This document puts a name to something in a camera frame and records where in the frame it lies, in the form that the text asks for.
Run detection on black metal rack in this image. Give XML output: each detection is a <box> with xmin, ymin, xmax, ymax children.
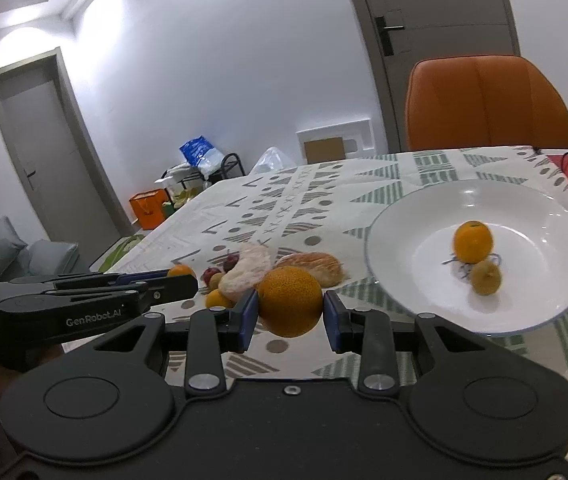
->
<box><xmin>161</xmin><ymin>152</ymin><xmax>245</xmax><ymax>196</ymax></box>

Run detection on peeled pomelo piece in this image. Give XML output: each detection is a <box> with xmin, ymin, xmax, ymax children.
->
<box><xmin>275</xmin><ymin>252</ymin><xmax>345</xmax><ymax>288</ymax></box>

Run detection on white plate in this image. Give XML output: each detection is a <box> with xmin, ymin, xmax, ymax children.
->
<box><xmin>364</xmin><ymin>179</ymin><xmax>568</xmax><ymax>338</ymax></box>

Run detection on white foam packaging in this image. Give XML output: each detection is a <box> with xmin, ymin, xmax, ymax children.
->
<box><xmin>296</xmin><ymin>119</ymin><xmax>376</xmax><ymax>165</ymax></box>

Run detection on patterned tablecloth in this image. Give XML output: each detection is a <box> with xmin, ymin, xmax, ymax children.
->
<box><xmin>61</xmin><ymin>146</ymin><xmax>568</xmax><ymax>461</ymax></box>

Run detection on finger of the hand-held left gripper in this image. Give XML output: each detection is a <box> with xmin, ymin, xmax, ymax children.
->
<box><xmin>54</xmin><ymin>269</ymin><xmax>171</xmax><ymax>291</ymax></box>
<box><xmin>109</xmin><ymin>276</ymin><xmax>200</xmax><ymax>311</ymax></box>

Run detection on large orange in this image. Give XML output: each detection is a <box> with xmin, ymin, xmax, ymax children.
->
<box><xmin>256</xmin><ymin>266</ymin><xmax>324</xmax><ymax>339</ymax></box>
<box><xmin>453</xmin><ymin>220</ymin><xmax>494</xmax><ymax>265</ymax></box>

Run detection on black door handle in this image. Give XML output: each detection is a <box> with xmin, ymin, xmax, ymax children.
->
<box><xmin>375</xmin><ymin>10</ymin><xmax>406</xmax><ymax>56</ymax></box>

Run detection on brown cardboard sheet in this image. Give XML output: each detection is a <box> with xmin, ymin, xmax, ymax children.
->
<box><xmin>304</xmin><ymin>137</ymin><xmax>346</xmax><ymax>163</ymax></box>

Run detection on clear plastic bag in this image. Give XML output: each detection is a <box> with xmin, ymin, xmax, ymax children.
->
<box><xmin>251</xmin><ymin>146</ymin><xmax>297</xmax><ymax>176</ymax></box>

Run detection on orange box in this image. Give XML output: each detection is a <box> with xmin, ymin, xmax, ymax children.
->
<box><xmin>130</xmin><ymin>190</ymin><xmax>169</xmax><ymax>230</ymax></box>

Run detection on blue and white bag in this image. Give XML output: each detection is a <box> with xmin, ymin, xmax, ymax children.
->
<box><xmin>180</xmin><ymin>136</ymin><xmax>225</xmax><ymax>178</ymax></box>

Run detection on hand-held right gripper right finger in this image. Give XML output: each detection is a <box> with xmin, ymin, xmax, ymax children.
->
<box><xmin>323</xmin><ymin>291</ymin><xmax>496</xmax><ymax>395</ymax></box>

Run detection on bread pieces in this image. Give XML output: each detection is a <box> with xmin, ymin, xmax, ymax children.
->
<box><xmin>218</xmin><ymin>244</ymin><xmax>274</xmax><ymax>298</ymax></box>

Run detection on green floor mat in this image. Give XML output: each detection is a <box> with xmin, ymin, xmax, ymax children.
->
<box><xmin>96</xmin><ymin>234</ymin><xmax>147</xmax><ymax>271</ymax></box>

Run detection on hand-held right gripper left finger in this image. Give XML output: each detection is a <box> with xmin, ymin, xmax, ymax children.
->
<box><xmin>93</xmin><ymin>289</ymin><xmax>261</xmax><ymax>395</ymax></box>

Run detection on grey sofa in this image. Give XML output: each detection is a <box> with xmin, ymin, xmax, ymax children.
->
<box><xmin>0</xmin><ymin>216</ymin><xmax>80</xmax><ymax>281</ymax></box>

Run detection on grey door with small handle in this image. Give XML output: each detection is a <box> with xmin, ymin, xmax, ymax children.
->
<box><xmin>0</xmin><ymin>47</ymin><xmax>112</xmax><ymax>241</ymax></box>

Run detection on orange leather chair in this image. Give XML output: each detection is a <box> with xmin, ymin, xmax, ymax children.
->
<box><xmin>404</xmin><ymin>55</ymin><xmax>568</xmax><ymax>152</ymax></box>

